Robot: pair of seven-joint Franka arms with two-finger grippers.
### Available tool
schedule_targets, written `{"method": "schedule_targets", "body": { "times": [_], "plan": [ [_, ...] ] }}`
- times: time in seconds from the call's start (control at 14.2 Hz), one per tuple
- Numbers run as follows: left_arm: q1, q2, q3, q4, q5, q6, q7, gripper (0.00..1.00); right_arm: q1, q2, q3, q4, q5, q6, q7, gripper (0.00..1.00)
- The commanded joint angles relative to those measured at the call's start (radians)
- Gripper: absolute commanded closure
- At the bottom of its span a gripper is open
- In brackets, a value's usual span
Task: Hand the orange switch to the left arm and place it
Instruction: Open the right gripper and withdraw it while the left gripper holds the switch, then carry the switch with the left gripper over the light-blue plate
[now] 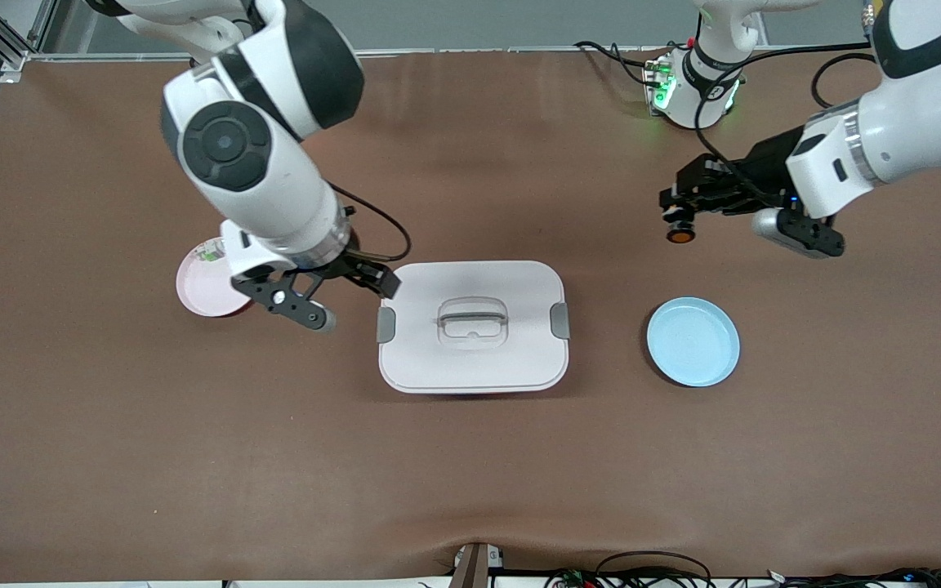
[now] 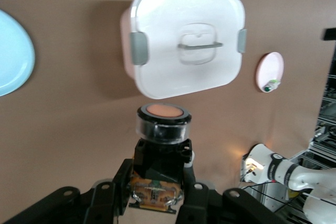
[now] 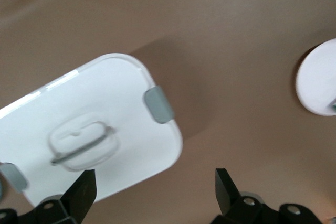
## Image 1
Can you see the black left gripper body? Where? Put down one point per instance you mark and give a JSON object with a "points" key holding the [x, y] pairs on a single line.
{"points": [[765, 175]]}

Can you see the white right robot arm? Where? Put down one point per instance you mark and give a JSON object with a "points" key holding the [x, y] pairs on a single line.
{"points": [[258, 163]]}

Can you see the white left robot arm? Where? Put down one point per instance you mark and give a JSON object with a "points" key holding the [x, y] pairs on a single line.
{"points": [[928, 122]]}

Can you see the white lidded storage box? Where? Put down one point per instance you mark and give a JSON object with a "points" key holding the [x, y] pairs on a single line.
{"points": [[470, 359]]}

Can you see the pink round plate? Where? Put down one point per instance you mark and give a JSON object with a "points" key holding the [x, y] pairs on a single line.
{"points": [[201, 290]]}

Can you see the light blue round plate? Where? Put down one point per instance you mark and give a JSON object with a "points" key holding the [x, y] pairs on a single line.
{"points": [[693, 343]]}

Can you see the brown table mat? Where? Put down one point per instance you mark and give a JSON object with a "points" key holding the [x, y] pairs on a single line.
{"points": [[470, 474]]}

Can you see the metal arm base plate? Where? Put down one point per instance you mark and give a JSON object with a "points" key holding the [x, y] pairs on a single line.
{"points": [[650, 77]]}

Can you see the green push-button switch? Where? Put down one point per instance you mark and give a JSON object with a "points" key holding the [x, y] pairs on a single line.
{"points": [[211, 253]]}

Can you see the silver table edge rail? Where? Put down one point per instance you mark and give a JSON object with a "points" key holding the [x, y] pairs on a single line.
{"points": [[479, 51]]}

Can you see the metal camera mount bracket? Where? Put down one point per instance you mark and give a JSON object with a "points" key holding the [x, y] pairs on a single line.
{"points": [[474, 567]]}

